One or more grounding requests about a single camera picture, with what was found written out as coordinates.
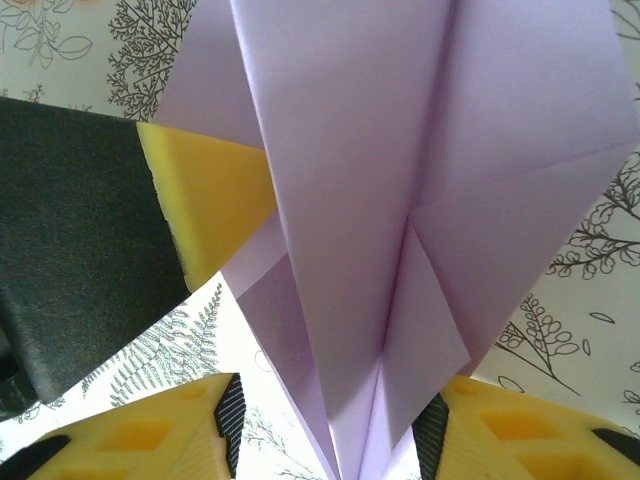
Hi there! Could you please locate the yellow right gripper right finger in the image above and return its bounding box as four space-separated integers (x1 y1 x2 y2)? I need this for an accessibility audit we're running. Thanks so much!
411 375 640 480

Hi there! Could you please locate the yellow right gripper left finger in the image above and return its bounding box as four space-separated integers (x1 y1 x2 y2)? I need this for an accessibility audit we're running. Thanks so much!
9 372 247 480

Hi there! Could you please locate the purple paper sheet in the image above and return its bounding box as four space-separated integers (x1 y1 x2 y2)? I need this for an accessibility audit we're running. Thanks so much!
152 0 640 480

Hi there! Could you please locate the floral patterned table cover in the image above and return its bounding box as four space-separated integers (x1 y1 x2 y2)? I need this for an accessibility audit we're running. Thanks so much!
0 0 640 480

